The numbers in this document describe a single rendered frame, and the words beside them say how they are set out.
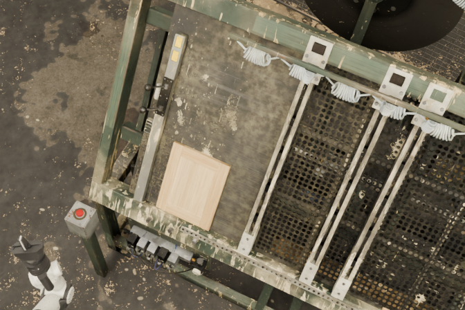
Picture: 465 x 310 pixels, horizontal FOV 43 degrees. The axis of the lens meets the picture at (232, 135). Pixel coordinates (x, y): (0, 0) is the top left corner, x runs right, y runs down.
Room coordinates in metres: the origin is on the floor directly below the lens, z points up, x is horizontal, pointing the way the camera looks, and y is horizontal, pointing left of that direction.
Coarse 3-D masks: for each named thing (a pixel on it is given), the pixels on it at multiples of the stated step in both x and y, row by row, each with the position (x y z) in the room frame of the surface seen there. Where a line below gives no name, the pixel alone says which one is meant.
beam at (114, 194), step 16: (96, 192) 1.34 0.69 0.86; (112, 192) 1.34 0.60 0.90; (128, 192) 1.35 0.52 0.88; (112, 208) 1.28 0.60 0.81; (128, 208) 1.27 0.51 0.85; (144, 208) 1.27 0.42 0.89; (144, 224) 1.21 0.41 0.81; (160, 224) 1.21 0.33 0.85; (176, 224) 1.20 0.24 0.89; (192, 224) 1.21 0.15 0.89; (224, 240) 1.14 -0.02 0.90; (224, 256) 1.08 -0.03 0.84; (240, 256) 1.07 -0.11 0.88; (256, 256) 1.08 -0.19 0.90; (256, 272) 1.01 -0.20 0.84; (288, 272) 1.01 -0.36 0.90; (288, 288) 0.95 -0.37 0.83; (320, 288) 0.95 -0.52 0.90; (320, 304) 0.89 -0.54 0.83; (336, 304) 0.89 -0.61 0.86; (352, 304) 0.88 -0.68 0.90; (368, 304) 0.90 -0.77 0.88
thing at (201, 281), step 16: (128, 144) 1.70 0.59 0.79; (320, 144) 2.27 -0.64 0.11; (128, 160) 1.60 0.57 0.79; (384, 160) 2.16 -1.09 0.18; (112, 176) 1.48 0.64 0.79; (320, 176) 1.69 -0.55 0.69; (320, 192) 1.60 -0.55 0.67; (96, 208) 1.35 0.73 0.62; (368, 208) 1.52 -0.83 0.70; (112, 224) 1.42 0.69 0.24; (304, 224) 1.55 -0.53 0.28; (112, 240) 1.33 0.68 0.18; (304, 240) 1.45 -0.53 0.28; (432, 240) 1.37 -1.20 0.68; (464, 240) 1.38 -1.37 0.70; (144, 256) 1.26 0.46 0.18; (464, 256) 1.30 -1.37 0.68; (208, 288) 1.11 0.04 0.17; (224, 288) 1.11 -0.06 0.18; (240, 304) 1.03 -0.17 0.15; (432, 304) 0.95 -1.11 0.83; (448, 304) 1.20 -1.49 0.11
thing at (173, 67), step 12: (180, 36) 1.79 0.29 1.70; (180, 48) 1.75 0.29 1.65; (180, 60) 1.73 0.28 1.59; (168, 72) 1.69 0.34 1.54; (168, 108) 1.61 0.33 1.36; (156, 120) 1.56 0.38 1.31; (156, 132) 1.52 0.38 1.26; (156, 144) 1.48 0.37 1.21; (144, 156) 1.45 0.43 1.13; (144, 168) 1.41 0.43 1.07; (144, 180) 1.37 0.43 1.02; (144, 192) 1.33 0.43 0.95
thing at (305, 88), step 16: (320, 64) 1.59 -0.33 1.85; (304, 80) 1.48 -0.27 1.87; (304, 96) 1.53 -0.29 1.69; (288, 128) 1.47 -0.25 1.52; (288, 144) 1.41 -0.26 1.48; (272, 160) 1.37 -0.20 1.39; (272, 176) 1.33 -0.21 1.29; (272, 192) 1.28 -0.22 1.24; (256, 208) 1.22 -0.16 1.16; (256, 224) 1.17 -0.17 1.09
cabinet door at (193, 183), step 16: (176, 144) 1.49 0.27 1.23; (176, 160) 1.44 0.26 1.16; (192, 160) 1.43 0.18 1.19; (208, 160) 1.42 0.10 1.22; (176, 176) 1.38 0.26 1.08; (192, 176) 1.38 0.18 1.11; (208, 176) 1.37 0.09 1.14; (224, 176) 1.36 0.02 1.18; (160, 192) 1.33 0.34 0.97; (176, 192) 1.33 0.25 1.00; (192, 192) 1.32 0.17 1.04; (208, 192) 1.32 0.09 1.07; (160, 208) 1.28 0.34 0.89; (176, 208) 1.27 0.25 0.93; (192, 208) 1.27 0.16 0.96; (208, 208) 1.26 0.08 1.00; (208, 224) 1.21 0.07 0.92
